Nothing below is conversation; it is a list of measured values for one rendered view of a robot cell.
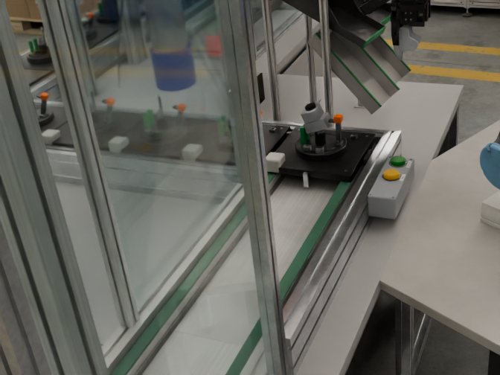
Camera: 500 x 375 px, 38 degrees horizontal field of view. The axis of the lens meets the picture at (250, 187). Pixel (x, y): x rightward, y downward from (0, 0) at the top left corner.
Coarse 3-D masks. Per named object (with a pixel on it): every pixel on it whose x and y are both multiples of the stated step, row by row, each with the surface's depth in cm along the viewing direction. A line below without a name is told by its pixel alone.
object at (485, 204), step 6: (498, 192) 182; (492, 198) 180; (498, 198) 180; (486, 204) 178; (492, 204) 178; (498, 204) 177; (486, 210) 179; (492, 210) 177; (498, 210) 176; (486, 216) 179; (492, 216) 178; (498, 216) 176; (486, 222) 180; (492, 222) 179; (498, 222) 177
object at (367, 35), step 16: (288, 0) 208; (304, 0) 205; (336, 0) 214; (352, 0) 211; (336, 16) 210; (352, 16) 212; (368, 16) 210; (336, 32) 204; (352, 32) 206; (368, 32) 208
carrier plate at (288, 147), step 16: (288, 144) 204; (352, 144) 200; (368, 144) 199; (288, 160) 196; (304, 160) 195; (336, 160) 194; (352, 160) 193; (320, 176) 190; (336, 176) 188; (352, 176) 187
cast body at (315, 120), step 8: (312, 104) 193; (320, 104) 195; (304, 112) 194; (312, 112) 192; (320, 112) 194; (328, 112) 195; (304, 120) 194; (312, 120) 193; (320, 120) 193; (328, 120) 194; (304, 128) 196; (312, 128) 195; (320, 128) 194
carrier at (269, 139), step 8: (264, 128) 215; (280, 128) 214; (288, 128) 213; (264, 136) 210; (272, 136) 210; (280, 136) 209; (264, 144) 206; (272, 144) 205; (280, 144) 208; (272, 152) 204
